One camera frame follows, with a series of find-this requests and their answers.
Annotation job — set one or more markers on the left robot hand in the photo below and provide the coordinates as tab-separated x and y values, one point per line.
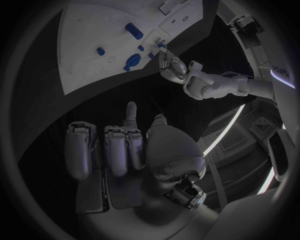
173	65

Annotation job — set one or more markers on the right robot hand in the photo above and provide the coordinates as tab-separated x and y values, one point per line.
168	150

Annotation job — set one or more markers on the blue block plug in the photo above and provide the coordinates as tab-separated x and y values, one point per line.
161	45

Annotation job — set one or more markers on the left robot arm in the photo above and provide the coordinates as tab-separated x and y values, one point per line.
218	84

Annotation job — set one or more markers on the white task board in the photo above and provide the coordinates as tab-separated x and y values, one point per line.
112	37

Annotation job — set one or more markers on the small blue plug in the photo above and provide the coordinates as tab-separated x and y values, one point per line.
150	55
140	48

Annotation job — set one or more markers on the blue gear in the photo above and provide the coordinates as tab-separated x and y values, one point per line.
132	61

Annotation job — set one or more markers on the blue long cylinder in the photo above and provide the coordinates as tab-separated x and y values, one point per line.
134	31

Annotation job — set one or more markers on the blue short peg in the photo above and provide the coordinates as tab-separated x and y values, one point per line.
100	51

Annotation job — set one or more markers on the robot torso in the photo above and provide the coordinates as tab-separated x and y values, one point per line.
282	75

